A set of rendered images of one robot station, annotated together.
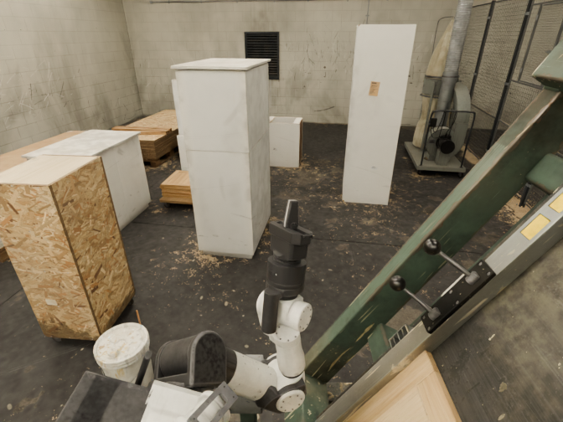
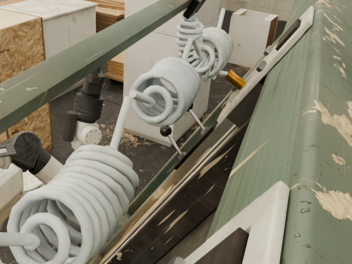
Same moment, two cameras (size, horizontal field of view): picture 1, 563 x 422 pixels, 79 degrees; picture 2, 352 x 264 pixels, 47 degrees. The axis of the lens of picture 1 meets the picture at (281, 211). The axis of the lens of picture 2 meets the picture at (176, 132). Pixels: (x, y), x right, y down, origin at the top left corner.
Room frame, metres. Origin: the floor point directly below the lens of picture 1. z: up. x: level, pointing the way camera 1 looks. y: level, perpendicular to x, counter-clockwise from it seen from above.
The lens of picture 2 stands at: (-0.42, -0.59, 2.08)
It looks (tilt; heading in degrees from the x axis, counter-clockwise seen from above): 30 degrees down; 15
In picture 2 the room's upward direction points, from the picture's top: 5 degrees clockwise
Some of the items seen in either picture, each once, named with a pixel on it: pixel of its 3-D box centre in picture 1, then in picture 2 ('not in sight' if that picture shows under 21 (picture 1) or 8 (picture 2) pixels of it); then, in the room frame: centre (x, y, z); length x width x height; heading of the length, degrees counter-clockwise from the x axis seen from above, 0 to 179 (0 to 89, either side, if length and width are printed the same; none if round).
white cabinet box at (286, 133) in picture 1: (283, 141); (251, 39); (5.60, -0.04, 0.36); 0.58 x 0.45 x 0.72; 80
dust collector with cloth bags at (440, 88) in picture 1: (444, 95); not in sight; (5.58, -2.54, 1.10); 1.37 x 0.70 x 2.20; 170
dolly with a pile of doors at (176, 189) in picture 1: (187, 189); (133, 69); (4.09, 1.24, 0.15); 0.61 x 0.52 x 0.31; 170
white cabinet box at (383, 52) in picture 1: (372, 118); not in sight; (4.29, -1.13, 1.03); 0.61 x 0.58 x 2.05; 170
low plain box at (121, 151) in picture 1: (98, 183); (50, 47); (3.52, 2.04, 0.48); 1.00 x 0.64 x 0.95; 170
